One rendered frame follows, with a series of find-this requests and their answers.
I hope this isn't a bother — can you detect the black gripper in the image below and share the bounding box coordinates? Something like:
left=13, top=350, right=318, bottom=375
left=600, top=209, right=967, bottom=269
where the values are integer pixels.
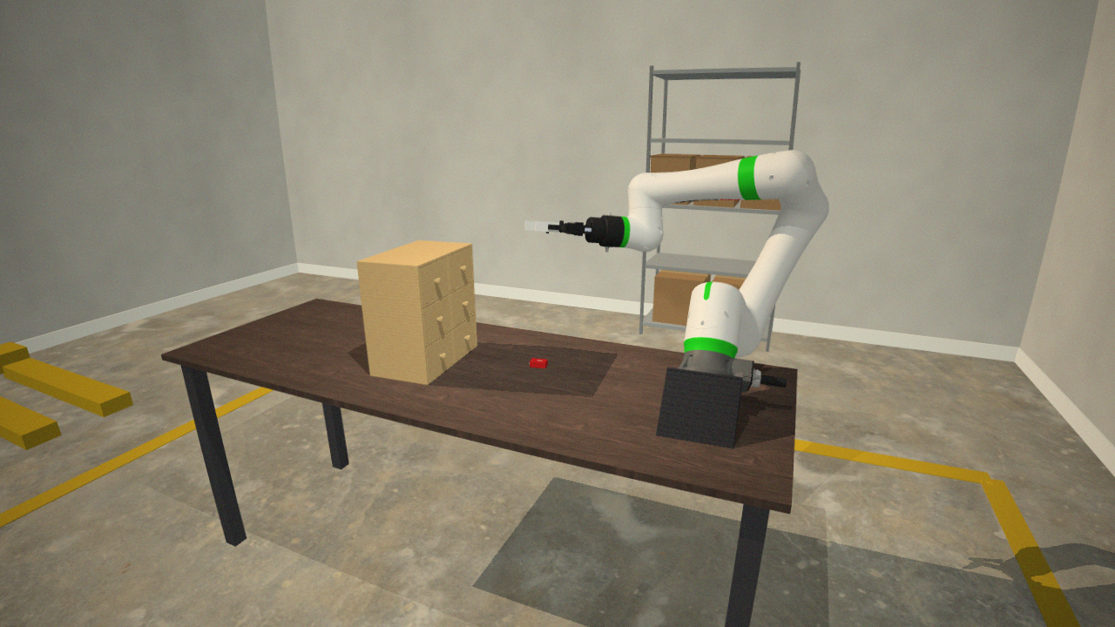
left=524, top=218, right=604, bottom=243

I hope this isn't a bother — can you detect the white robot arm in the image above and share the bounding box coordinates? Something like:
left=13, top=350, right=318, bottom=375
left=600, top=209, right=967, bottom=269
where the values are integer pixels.
left=599, top=149, right=828, bottom=393

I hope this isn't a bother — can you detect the light wooden chest of drawers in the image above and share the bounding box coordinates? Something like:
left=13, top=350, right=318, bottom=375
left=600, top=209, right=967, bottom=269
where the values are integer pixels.
left=356, top=240, right=477, bottom=385

